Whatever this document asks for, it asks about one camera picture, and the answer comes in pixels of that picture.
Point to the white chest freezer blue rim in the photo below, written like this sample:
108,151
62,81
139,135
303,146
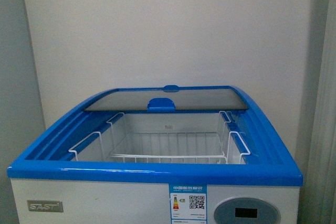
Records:
110,192

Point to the blue energy label sticker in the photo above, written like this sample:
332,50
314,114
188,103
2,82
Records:
188,203

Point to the grey oval control panel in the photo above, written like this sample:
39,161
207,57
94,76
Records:
246,210

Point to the silver brand badge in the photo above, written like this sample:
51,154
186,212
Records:
45,206

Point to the sliding glass lid blue handle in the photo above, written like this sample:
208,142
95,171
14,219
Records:
165,100

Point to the white wire basket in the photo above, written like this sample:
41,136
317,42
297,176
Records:
177,138

